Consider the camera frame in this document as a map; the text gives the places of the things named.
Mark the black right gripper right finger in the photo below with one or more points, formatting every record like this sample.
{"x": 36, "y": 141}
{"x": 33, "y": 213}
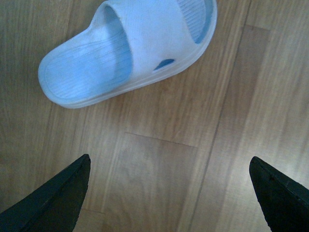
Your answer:
{"x": 284, "y": 202}

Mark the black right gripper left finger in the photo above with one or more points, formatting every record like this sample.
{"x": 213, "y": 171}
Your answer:
{"x": 53, "y": 207}

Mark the light blue slipper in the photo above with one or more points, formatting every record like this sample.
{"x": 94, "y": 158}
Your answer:
{"x": 128, "y": 44}

